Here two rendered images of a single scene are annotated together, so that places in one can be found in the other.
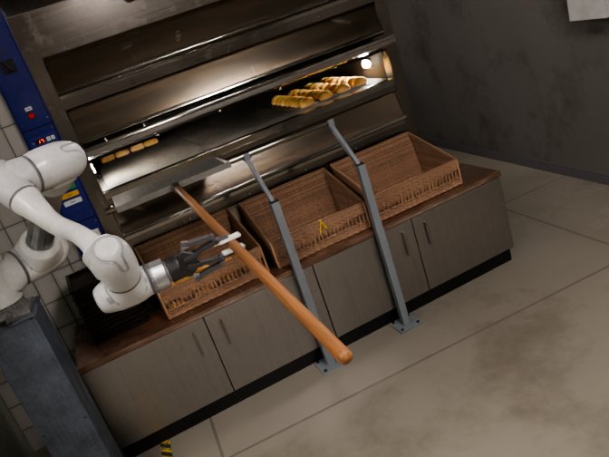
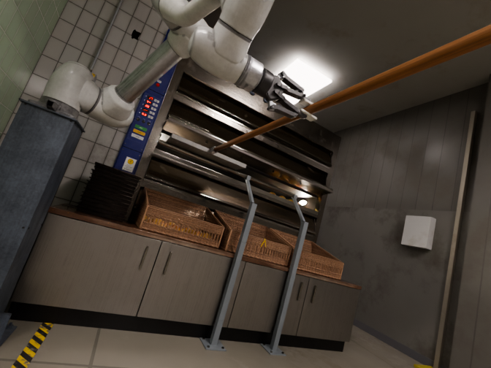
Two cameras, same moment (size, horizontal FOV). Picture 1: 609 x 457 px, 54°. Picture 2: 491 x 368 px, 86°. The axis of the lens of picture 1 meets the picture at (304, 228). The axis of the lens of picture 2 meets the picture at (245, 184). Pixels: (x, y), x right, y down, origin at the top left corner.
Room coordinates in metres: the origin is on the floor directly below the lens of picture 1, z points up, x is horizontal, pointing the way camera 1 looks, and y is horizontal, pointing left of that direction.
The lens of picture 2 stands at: (0.92, 0.47, 0.74)
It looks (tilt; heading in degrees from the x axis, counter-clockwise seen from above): 10 degrees up; 351
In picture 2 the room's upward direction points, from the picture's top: 17 degrees clockwise
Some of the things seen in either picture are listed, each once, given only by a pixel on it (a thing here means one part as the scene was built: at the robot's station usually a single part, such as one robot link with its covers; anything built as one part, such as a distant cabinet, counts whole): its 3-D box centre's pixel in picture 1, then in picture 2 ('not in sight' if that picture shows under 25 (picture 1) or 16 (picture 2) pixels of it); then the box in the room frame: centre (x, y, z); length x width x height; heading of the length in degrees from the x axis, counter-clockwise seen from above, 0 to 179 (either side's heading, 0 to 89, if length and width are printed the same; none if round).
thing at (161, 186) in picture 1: (169, 179); (203, 155); (2.83, 0.54, 1.19); 0.55 x 0.36 x 0.03; 106
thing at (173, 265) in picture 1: (182, 265); (269, 86); (1.65, 0.37, 1.18); 0.09 x 0.07 x 0.08; 106
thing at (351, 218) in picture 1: (303, 214); (248, 236); (3.09, -0.02, 0.72); 0.56 x 0.49 x 0.28; 105
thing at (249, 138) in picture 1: (258, 134); (247, 186); (3.37, 0.08, 1.16); 1.80 x 0.06 x 0.04; 106
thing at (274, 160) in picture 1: (267, 158); (243, 200); (3.34, 0.07, 1.02); 1.79 x 0.11 x 0.19; 106
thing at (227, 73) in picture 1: (236, 68); (259, 150); (3.34, 0.07, 1.54); 1.79 x 0.11 x 0.19; 106
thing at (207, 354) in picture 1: (307, 292); (221, 286); (3.04, 0.10, 0.29); 2.42 x 0.56 x 0.58; 106
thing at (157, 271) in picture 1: (159, 275); (249, 74); (1.63, 0.44, 1.18); 0.09 x 0.06 x 0.09; 16
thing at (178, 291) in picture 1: (199, 258); (179, 215); (2.94, 0.57, 0.72); 0.56 x 0.49 x 0.28; 108
